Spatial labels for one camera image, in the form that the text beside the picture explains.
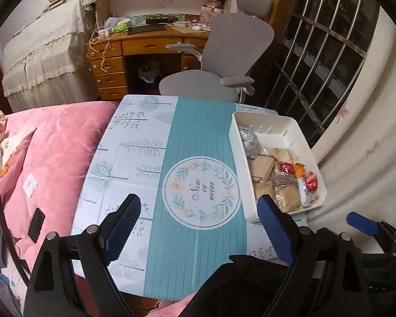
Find white charging cable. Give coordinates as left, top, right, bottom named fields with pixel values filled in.
left=87, top=26, right=114, bottom=73

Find black phone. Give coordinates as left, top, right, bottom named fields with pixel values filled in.
left=27, top=207, right=46, bottom=243

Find white lace cloth cover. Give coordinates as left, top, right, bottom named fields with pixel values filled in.
left=2, top=0, right=100, bottom=113

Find brown cake packet red ends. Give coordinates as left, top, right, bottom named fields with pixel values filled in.
left=304, top=172, right=319, bottom=205

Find plastic bag under desk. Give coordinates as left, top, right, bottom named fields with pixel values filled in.
left=137, top=61, right=162, bottom=83

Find clear pale snack packet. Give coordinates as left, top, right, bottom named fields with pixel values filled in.
left=267, top=147, right=301, bottom=166

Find grey office chair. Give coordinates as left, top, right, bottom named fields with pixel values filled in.
left=158, top=0, right=274, bottom=104

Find pink blanket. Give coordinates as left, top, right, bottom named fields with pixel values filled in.
left=0, top=101, right=199, bottom=317

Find wooden bookshelf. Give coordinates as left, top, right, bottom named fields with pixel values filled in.
left=94, top=0, right=235, bottom=30

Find wooden desk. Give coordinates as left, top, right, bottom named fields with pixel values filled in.
left=86, top=23, right=212, bottom=101

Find doll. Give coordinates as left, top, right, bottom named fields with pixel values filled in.
left=201, top=0, right=227, bottom=17

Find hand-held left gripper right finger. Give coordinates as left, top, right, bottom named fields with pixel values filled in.
left=257, top=193, right=373, bottom=317

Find white plastic bin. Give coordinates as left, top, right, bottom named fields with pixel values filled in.
left=228, top=110, right=328, bottom=223

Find metal window grille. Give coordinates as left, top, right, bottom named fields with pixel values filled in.
left=271, top=0, right=380, bottom=146

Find cream floral curtain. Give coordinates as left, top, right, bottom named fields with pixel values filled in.
left=310, top=7, right=396, bottom=248

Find black cable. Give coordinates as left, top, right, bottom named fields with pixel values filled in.
left=0, top=153, right=32, bottom=286

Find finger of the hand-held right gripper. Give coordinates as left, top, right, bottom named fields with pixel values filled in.
left=346, top=211, right=396, bottom=249

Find yellow sponge cake packet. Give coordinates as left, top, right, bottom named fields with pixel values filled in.
left=272, top=183, right=302, bottom=213
left=252, top=181, right=274, bottom=202

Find floral printed bedsheet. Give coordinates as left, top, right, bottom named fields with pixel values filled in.
left=0, top=231, right=30, bottom=317

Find green tissue pack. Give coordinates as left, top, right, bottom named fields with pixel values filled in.
left=114, top=20, right=133, bottom=34

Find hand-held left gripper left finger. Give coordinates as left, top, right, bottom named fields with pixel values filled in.
left=23, top=193, right=142, bottom=317

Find beige long snack packet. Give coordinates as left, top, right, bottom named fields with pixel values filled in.
left=249, top=155, right=278, bottom=182

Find pink pillow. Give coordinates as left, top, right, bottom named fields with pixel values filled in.
left=0, top=127, right=37, bottom=190

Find black keyboard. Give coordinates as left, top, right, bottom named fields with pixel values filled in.
left=127, top=24, right=168, bottom=35

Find grey crumpled snack packet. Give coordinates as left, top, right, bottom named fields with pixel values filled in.
left=239, top=129, right=261, bottom=157

